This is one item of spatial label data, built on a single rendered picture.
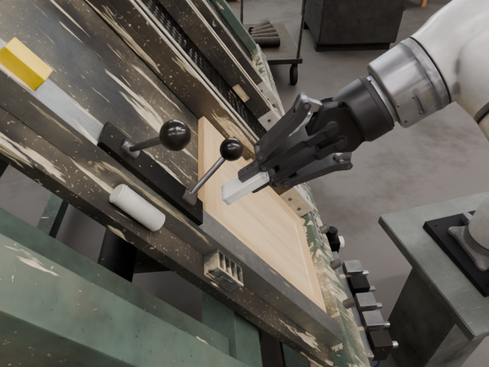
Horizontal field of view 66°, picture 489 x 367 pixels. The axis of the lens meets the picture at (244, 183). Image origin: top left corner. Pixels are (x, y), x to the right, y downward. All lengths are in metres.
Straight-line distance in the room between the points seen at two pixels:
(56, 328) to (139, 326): 0.09
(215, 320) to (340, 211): 1.92
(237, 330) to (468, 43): 0.56
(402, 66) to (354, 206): 2.24
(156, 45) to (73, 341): 0.67
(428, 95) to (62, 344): 0.42
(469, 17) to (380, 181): 2.50
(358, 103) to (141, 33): 0.56
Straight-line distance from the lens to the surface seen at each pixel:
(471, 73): 0.45
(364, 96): 0.45
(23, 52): 0.51
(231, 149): 0.58
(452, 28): 0.46
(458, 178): 3.19
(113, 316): 0.39
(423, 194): 2.92
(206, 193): 0.73
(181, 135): 0.44
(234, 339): 0.71
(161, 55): 0.90
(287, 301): 0.79
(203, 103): 0.95
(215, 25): 1.64
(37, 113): 0.51
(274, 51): 4.04
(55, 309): 0.36
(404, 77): 0.45
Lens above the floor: 1.77
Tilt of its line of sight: 40 degrees down
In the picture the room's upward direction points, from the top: straight up
